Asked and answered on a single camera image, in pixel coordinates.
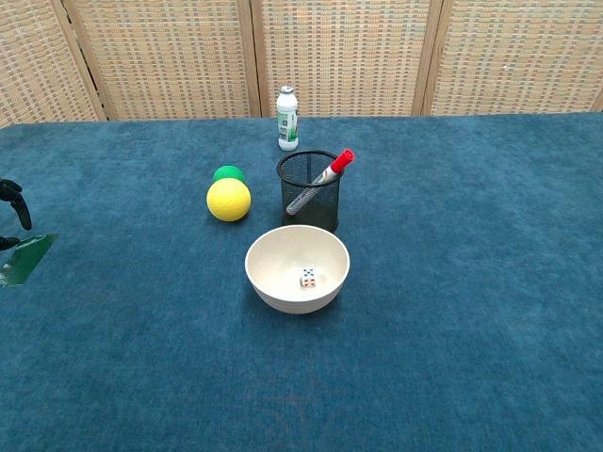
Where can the white die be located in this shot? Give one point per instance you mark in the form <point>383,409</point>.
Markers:
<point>308,278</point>

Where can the blue table cloth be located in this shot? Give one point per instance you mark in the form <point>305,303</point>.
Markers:
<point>424,306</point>

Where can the red capped marker pen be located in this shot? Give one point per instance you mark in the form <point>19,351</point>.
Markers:
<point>325,178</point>

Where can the white plastic bottle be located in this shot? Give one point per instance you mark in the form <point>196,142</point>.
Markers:
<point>288,120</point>

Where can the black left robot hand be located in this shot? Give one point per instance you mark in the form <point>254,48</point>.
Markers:
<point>19,207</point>

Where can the woven folding screen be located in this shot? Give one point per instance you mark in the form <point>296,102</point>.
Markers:
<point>301,56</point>

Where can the yellow foam ball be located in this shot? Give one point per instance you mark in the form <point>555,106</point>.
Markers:
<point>228,201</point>

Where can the cream white bowl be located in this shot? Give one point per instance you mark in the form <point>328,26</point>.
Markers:
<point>282,263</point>

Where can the green tape patch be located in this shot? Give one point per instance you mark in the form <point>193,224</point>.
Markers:
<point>28,258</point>

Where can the green foam ball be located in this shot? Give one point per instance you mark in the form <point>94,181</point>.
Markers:
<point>228,172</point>

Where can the black mesh pen holder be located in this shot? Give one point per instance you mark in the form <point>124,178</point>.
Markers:
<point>311,207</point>

